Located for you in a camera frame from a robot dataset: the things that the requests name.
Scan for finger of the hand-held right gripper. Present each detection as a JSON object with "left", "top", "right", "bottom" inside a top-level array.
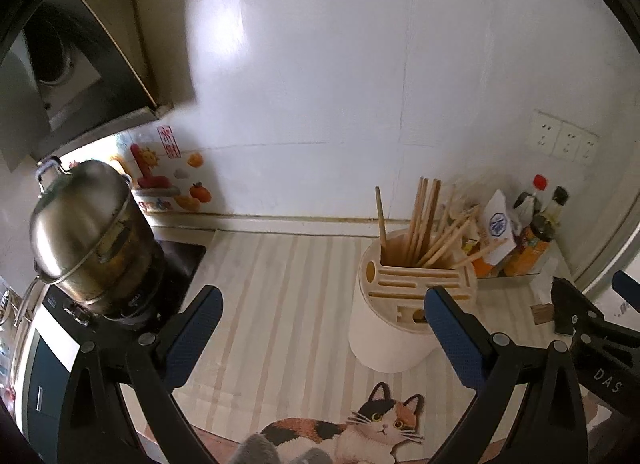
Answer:
[
  {"left": 615, "top": 270, "right": 640, "bottom": 302},
  {"left": 550, "top": 276, "right": 604, "bottom": 341}
]

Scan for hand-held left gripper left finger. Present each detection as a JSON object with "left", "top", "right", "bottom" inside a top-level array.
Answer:
[{"left": 62, "top": 285, "right": 224, "bottom": 464}]

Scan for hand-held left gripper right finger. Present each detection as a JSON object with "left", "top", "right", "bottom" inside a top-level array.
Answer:
[{"left": 424, "top": 285, "right": 588, "bottom": 464}]

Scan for white round utensil holder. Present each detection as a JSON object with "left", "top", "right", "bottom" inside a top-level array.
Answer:
[{"left": 347, "top": 226, "right": 478, "bottom": 375}]

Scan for set of wooden chopsticks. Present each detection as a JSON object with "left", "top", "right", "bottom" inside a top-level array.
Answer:
[{"left": 375, "top": 176, "right": 508, "bottom": 270}]

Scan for steel condiment tray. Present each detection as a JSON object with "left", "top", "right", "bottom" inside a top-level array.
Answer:
[{"left": 470, "top": 264, "right": 546, "bottom": 290}]

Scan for frosted glass door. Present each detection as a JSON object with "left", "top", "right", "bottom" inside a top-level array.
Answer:
[{"left": 570, "top": 94, "right": 640, "bottom": 295}]

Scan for black gas stove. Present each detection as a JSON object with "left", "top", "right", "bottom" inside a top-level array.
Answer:
[{"left": 42, "top": 239, "right": 208, "bottom": 330}]

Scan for striped cat print mat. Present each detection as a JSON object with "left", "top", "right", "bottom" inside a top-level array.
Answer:
[{"left": 120, "top": 231, "right": 616, "bottom": 464}]

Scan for steel stockpot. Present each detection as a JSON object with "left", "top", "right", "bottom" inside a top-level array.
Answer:
[{"left": 37, "top": 184, "right": 166, "bottom": 317}]

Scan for dark cap oil bottle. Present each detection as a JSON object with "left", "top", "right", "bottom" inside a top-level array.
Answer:
[{"left": 530, "top": 185, "right": 571, "bottom": 245}]

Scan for white packet blue mark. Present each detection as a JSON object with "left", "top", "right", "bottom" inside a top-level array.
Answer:
[{"left": 475, "top": 189, "right": 523, "bottom": 267}]

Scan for red cap sauce bottle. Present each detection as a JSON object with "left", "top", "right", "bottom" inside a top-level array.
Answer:
[{"left": 515, "top": 174, "right": 548, "bottom": 225}]

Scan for pale wooden spatula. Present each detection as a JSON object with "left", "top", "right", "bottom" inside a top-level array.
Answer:
[{"left": 440, "top": 184, "right": 481, "bottom": 232}]

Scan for teal cabinet front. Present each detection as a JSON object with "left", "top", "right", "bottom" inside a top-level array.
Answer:
[{"left": 10, "top": 274, "right": 86, "bottom": 464}]

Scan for steel pot lid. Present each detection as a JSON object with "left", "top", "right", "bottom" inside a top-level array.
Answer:
[{"left": 29, "top": 156, "right": 135, "bottom": 281}]

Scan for range hood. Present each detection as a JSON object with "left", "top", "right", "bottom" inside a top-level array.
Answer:
[{"left": 0, "top": 0, "right": 198, "bottom": 172}]

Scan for white wall socket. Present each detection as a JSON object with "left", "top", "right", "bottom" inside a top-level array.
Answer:
[
  {"left": 579, "top": 131, "right": 599, "bottom": 165},
  {"left": 527, "top": 110, "right": 561, "bottom": 157},
  {"left": 556, "top": 121, "right": 583, "bottom": 161}
]

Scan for fruit wall sticker sheet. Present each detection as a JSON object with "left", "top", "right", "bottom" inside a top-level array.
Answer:
[{"left": 112, "top": 125, "right": 213, "bottom": 215}]

